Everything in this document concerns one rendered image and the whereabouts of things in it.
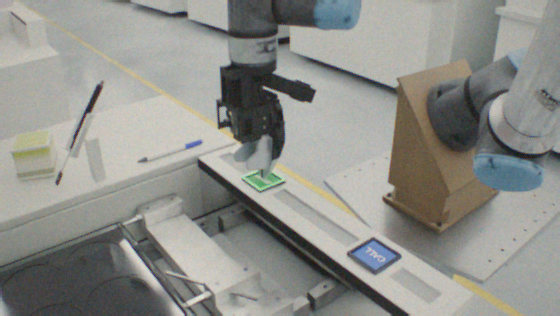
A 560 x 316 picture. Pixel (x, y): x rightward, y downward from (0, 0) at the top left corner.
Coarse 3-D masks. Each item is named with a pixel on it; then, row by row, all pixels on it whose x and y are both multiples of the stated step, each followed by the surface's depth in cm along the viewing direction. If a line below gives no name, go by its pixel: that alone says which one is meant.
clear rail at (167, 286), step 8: (120, 224) 81; (120, 232) 80; (128, 232) 79; (128, 240) 77; (136, 240) 77; (136, 248) 75; (144, 256) 73; (152, 264) 72; (152, 272) 70; (160, 272) 70; (160, 280) 69; (168, 280) 69; (168, 288) 67; (176, 296) 66; (176, 304) 65; (184, 304) 64; (184, 312) 63; (192, 312) 63
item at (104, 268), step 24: (96, 240) 77; (120, 240) 77; (24, 264) 71; (48, 264) 71; (72, 264) 71; (96, 264) 72; (120, 264) 72; (144, 264) 72; (0, 288) 66; (24, 288) 66; (48, 288) 66; (72, 288) 66; (96, 288) 67; (120, 288) 67; (144, 288) 67; (0, 312) 61; (24, 312) 62; (48, 312) 62; (72, 312) 62; (96, 312) 63; (120, 312) 63; (144, 312) 63; (168, 312) 63
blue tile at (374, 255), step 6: (366, 246) 66; (372, 246) 66; (378, 246) 66; (354, 252) 65; (360, 252) 65; (366, 252) 65; (372, 252) 65; (378, 252) 65; (384, 252) 65; (390, 252) 65; (360, 258) 64; (366, 258) 64; (372, 258) 64; (378, 258) 64; (384, 258) 64; (390, 258) 64; (372, 264) 63; (378, 264) 63
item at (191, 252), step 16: (160, 224) 85; (176, 224) 85; (192, 224) 85; (160, 240) 81; (176, 240) 81; (192, 240) 81; (208, 240) 81; (176, 256) 77; (192, 256) 77; (208, 256) 77; (224, 256) 77; (192, 272) 73; (208, 272) 74; (192, 288) 73; (256, 288) 71; (208, 304) 69; (224, 304) 67; (240, 304) 68
